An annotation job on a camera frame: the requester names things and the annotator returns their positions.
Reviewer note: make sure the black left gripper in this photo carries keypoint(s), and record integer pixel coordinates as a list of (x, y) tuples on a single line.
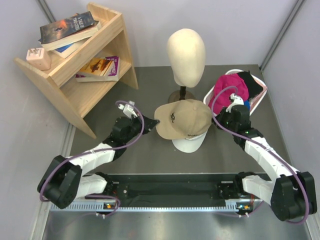
[(149, 124)]

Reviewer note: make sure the blue cap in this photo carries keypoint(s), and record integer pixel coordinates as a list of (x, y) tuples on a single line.
[(247, 104)]

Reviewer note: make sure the pink cap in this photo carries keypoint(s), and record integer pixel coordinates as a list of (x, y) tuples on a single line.
[(223, 100)]

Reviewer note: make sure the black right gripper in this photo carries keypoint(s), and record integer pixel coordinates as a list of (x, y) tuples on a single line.
[(223, 114)]

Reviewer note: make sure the orange purple book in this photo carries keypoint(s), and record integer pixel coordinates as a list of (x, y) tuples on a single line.
[(100, 69)]

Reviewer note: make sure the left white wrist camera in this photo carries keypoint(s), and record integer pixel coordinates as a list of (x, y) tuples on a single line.
[(128, 109)]

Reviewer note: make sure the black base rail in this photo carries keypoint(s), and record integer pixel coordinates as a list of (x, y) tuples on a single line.
[(172, 189)]

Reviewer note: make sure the wooden shelf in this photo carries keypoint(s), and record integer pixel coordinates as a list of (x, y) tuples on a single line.
[(74, 100)]

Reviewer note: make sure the blue cover book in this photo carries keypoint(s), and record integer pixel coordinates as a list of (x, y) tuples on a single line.
[(67, 50)]

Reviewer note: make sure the beige mannequin head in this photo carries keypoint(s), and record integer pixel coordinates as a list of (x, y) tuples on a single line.
[(187, 56)]

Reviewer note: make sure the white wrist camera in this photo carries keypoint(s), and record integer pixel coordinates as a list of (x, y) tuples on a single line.
[(235, 101), (128, 109)]

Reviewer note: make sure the beige cap with black logo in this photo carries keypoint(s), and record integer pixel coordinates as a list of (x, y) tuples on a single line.
[(183, 119)]

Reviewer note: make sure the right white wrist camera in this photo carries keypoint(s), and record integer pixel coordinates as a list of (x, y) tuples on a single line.
[(235, 101)]

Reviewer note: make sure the pink power adapter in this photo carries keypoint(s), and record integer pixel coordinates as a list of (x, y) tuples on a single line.
[(39, 58)]

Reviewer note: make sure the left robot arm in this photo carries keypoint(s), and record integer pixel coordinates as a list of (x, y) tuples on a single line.
[(67, 178)]

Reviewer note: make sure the dark cover paperback book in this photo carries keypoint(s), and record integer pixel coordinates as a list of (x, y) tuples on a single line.
[(68, 31)]

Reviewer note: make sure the white perforated basket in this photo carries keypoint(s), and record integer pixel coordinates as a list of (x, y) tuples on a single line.
[(253, 101)]

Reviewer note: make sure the white slotted cable duct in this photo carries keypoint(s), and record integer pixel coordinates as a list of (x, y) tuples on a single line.
[(241, 206)]

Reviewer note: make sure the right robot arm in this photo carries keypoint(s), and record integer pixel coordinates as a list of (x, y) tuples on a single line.
[(289, 192)]

